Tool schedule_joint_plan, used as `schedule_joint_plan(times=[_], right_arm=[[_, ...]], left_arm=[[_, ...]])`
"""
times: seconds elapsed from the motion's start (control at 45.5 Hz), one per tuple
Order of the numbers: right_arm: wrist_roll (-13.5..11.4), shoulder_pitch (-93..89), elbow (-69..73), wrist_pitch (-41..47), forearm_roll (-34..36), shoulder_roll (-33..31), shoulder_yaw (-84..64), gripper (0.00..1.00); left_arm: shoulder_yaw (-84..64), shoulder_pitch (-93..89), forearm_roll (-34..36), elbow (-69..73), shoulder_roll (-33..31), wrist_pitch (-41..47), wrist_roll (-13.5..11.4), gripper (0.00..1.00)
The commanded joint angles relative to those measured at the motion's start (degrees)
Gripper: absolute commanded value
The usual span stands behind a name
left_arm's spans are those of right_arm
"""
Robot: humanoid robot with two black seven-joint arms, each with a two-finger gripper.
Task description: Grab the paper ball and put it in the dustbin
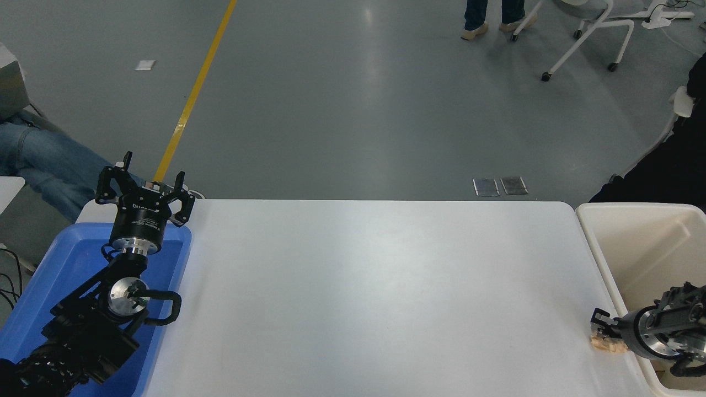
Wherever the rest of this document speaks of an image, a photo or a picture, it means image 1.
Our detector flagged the tan paper ball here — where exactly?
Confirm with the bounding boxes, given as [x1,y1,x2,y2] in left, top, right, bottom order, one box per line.
[590,328,629,353]

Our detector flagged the white wheeled chair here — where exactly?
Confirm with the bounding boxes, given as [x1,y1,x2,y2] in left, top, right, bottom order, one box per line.
[510,0,635,82]

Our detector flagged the blue plastic tray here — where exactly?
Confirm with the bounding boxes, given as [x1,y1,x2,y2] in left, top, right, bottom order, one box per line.
[0,222,192,397]

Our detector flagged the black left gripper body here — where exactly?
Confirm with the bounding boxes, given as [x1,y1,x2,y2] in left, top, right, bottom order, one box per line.
[109,186,174,244]

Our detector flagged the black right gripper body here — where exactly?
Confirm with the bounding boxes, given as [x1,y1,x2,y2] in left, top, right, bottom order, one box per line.
[617,310,643,355]

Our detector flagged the white power strip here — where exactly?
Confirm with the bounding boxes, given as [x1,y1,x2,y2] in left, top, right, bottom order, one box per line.
[643,0,696,30]

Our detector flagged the seated person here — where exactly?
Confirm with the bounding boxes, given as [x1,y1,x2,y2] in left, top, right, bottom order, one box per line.
[0,41,149,224]

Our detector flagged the small white side table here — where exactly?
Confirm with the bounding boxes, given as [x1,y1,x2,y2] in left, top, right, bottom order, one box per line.
[0,176,26,214]

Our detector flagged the black cable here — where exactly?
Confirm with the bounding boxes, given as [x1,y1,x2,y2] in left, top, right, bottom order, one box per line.
[0,248,24,310]

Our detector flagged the person beside bin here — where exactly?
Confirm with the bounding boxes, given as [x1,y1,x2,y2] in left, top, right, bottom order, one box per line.
[589,52,706,213]

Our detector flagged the standing person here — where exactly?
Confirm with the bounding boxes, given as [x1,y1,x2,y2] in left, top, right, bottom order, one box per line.
[461,0,538,41]

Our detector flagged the large pale bin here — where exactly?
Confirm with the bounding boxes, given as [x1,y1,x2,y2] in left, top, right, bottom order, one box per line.
[576,203,706,397]

